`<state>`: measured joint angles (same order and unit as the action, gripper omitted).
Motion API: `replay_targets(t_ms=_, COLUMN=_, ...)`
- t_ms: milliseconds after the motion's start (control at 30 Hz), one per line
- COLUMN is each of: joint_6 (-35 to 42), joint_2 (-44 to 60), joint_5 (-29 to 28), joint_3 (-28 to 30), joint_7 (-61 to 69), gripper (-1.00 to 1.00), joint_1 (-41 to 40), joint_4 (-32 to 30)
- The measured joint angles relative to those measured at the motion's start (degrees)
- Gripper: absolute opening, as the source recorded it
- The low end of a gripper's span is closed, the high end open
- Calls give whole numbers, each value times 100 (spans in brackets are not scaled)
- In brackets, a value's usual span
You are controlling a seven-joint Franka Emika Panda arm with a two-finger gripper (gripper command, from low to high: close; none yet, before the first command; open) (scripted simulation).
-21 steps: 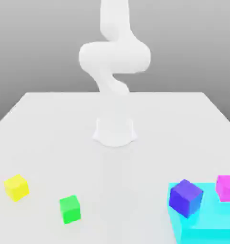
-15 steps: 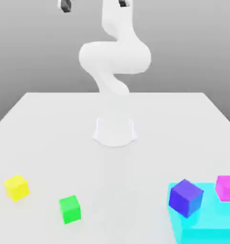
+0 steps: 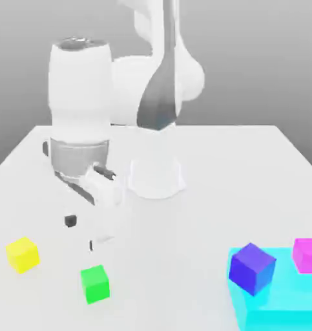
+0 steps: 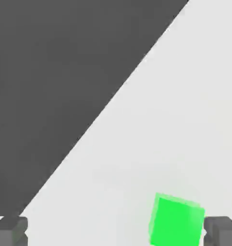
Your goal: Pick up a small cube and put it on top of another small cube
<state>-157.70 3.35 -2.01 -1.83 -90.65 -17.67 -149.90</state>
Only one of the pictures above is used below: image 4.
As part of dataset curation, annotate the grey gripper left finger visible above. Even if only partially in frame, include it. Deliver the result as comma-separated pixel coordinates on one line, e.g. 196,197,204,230
0,216,29,246

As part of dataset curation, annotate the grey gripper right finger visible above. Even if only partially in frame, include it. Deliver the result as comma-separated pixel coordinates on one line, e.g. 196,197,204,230
203,216,232,246

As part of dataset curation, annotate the small green cube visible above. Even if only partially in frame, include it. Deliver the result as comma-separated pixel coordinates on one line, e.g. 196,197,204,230
148,192,206,246

